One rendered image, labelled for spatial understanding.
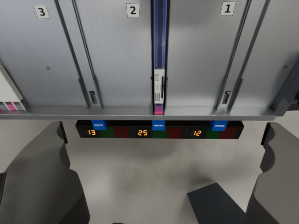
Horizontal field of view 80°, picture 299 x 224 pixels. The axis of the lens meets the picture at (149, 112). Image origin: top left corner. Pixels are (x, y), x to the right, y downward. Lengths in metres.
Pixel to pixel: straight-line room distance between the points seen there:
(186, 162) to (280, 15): 0.90
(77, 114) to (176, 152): 0.80
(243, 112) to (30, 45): 0.33
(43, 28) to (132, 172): 0.92
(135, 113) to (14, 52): 0.19
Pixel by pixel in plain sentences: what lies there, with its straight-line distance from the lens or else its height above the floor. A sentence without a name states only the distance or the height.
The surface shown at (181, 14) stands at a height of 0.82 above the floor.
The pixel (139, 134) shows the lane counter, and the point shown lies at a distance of 0.38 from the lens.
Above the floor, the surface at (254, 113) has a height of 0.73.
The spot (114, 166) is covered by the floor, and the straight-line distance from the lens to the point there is 1.10.
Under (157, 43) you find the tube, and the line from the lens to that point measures 0.24.
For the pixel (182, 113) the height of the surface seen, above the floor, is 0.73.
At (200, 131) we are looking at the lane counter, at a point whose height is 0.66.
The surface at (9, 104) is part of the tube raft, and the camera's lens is 0.38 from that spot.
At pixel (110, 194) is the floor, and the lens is 1.15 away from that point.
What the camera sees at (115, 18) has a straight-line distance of 0.25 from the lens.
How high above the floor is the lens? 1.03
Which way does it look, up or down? 87 degrees down
